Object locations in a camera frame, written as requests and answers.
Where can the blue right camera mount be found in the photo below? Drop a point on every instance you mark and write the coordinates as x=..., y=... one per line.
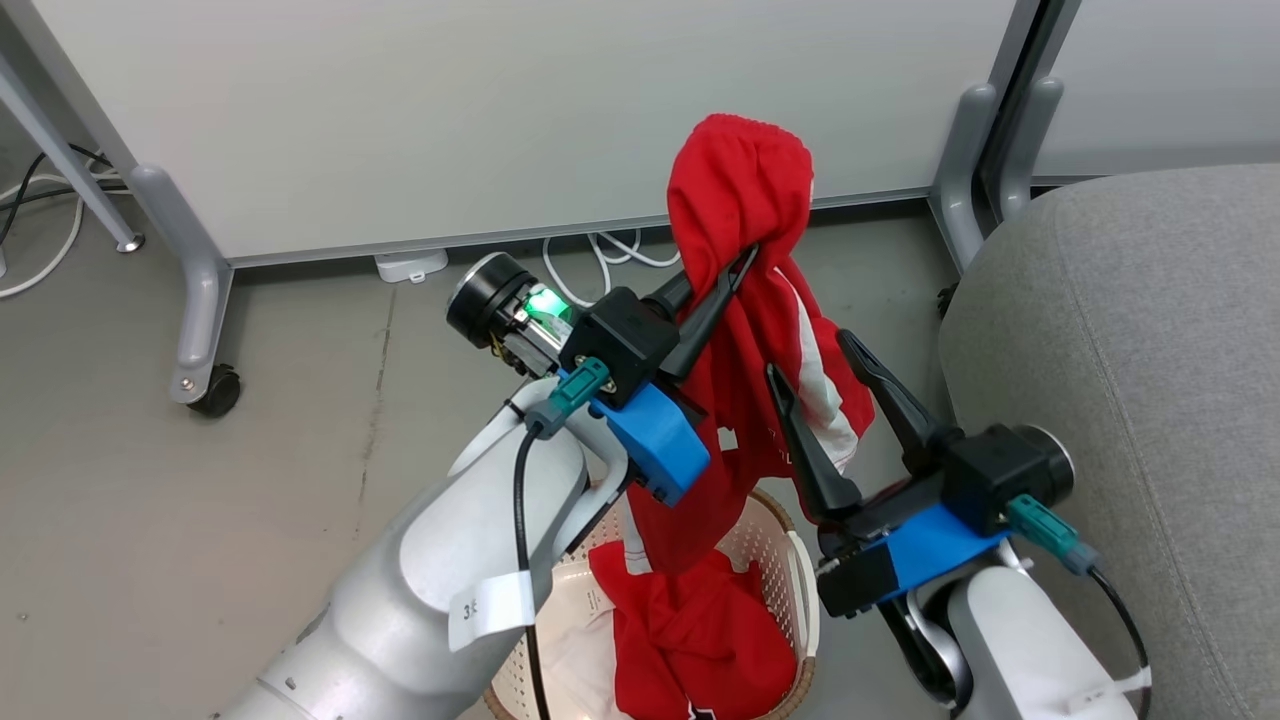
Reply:
x=940, y=550

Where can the grey metal desk frame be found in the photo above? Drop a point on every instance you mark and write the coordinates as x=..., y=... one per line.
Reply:
x=60, y=140

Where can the red shorts with white stripe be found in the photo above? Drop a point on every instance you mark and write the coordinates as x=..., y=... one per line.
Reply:
x=735, y=190

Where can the narrow white partition panel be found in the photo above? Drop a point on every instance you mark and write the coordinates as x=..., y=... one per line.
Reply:
x=1160, y=80

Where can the grey partition foot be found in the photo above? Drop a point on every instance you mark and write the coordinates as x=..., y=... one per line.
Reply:
x=965, y=170
x=1030, y=140

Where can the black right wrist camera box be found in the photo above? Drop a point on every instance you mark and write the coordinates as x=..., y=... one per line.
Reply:
x=858, y=582

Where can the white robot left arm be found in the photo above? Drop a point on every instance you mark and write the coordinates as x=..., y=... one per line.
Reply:
x=400, y=600

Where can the blue left camera mount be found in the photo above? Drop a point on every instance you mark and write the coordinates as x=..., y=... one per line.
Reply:
x=655, y=440

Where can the white plug adapter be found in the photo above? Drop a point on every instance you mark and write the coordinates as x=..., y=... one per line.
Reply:
x=410, y=265

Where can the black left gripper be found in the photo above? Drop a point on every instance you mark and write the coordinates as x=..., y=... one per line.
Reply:
x=620, y=340

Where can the grey partition leg with caster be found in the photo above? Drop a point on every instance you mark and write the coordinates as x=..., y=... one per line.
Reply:
x=200, y=290

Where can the wide white partition panel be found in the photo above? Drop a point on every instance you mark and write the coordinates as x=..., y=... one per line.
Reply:
x=500, y=110

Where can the black partition post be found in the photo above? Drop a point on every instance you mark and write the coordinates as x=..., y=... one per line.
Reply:
x=1015, y=90

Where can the small black sofa caster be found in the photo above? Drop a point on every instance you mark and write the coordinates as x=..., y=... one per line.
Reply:
x=947, y=300

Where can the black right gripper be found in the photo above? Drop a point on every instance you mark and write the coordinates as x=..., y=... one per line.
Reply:
x=1000, y=465

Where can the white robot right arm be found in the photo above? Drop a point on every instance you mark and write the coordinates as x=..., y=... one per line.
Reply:
x=1030, y=650

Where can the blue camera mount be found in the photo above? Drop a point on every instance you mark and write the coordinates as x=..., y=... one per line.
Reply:
x=655, y=440
x=940, y=550

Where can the red jersey garment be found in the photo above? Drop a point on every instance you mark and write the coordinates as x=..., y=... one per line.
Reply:
x=690, y=640

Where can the grey fabric sofa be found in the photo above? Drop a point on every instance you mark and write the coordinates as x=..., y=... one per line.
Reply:
x=1130, y=380

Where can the black caster wheel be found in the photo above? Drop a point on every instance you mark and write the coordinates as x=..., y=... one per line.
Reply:
x=217, y=392

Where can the white cloth garment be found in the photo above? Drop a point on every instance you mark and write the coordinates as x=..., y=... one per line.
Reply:
x=585, y=672

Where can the cream perforated laundry basket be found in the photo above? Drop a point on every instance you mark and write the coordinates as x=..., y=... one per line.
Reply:
x=770, y=545

